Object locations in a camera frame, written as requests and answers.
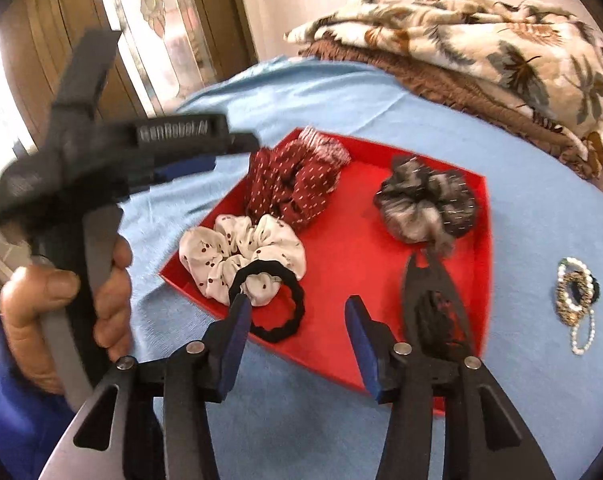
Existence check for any person's left forearm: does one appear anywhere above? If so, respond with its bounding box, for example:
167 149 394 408
0 315 88 480

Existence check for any black hair tie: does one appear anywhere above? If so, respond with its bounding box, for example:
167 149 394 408
579 274 603 307
228 259 307 345

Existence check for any leopard print hair tie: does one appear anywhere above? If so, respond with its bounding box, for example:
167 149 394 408
555 271 591 327

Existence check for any wooden door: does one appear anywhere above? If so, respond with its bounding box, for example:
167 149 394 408
0 0 260 306

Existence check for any person's left hand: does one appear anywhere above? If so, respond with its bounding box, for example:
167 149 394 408
0 236 135 395

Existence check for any red polka dot scrunchie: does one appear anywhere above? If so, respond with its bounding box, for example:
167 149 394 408
245 136 343 227

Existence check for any red tray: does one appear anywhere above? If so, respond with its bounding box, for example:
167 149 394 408
164 126 493 417

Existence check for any white pearl bracelet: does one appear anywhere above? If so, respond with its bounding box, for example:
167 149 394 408
555 256 598 312

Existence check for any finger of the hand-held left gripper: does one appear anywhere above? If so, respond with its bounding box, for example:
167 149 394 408
214 131 263 158
145 155 219 189

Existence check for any white cherry print scrunchie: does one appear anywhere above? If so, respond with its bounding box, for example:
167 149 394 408
178 213 308 307

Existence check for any black sheer dotted scrunchie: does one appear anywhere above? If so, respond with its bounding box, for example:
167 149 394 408
373 154 478 245

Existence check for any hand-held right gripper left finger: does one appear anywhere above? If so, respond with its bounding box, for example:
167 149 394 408
56 294 253 480

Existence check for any small pearl bracelet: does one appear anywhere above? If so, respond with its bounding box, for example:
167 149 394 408
567 309 598 357

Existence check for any pink plaid scrunchie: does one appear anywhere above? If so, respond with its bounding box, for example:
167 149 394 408
298 125 353 168

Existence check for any floral leaf print blanket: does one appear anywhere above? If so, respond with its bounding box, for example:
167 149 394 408
282 0 603 173

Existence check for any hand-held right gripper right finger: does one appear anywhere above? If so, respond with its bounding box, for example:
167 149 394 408
345 295 557 480

